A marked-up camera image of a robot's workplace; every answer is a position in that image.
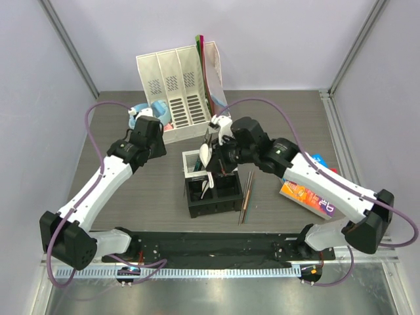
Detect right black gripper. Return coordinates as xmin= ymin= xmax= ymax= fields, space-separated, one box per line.
xmin=207 ymin=134 xmax=257 ymax=175

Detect brown wooden chopstick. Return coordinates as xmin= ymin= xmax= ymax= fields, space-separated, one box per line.
xmin=240 ymin=171 xmax=255 ymax=224

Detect black plastic knife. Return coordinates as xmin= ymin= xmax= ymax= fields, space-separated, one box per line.
xmin=203 ymin=129 xmax=213 ymax=145

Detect teal handled black knife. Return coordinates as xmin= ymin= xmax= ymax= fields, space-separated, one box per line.
xmin=193 ymin=156 xmax=202 ymax=172

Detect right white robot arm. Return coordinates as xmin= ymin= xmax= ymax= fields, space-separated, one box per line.
xmin=206 ymin=115 xmax=394 ymax=259

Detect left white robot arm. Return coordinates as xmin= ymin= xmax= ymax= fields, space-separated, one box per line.
xmin=40 ymin=109 xmax=166 ymax=270

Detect pink paper label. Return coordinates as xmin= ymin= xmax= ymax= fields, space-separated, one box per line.
xmin=163 ymin=123 xmax=174 ymax=132

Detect light blue headphones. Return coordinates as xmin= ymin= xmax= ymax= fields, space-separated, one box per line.
xmin=128 ymin=100 xmax=172 ymax=129

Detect white two-slot utensil container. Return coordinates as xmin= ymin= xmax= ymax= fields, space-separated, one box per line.
xmin=182 ymin=150 xmax=207 ymax=179

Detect black two-slot utensil container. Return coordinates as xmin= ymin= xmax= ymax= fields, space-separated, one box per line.
xmin=184 ymin=171 xmax=243 ymax=218

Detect thin dark metal chopstick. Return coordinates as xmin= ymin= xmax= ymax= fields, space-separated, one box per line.
xmin=238 ymin=171 xmax=253 ymax=225

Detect white file organizer rack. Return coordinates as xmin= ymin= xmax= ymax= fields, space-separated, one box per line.
xmin=136 ymin=45 xmax=211 ymax=144

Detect blue treehouse book underneath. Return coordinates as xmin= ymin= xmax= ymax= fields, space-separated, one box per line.
xmin=311 ymin=154 xmax=328 ymax=168

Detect Roald Dahl colourful book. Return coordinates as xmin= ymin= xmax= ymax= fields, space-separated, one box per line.
xmin=280 ymin=180 xmax=335 ymax=220

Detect coloured plastic folders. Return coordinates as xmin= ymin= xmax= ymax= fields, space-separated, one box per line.
xmin=196 ymin=35 xmax=230 ymax=116

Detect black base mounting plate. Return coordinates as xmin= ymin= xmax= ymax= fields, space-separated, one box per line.
xmin=119 ymin=232 xmax=335 ymax=263

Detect slotted cable duct strip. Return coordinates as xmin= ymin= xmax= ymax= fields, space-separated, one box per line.
xmin=74 ymin=265 xmax=301 ymax=279

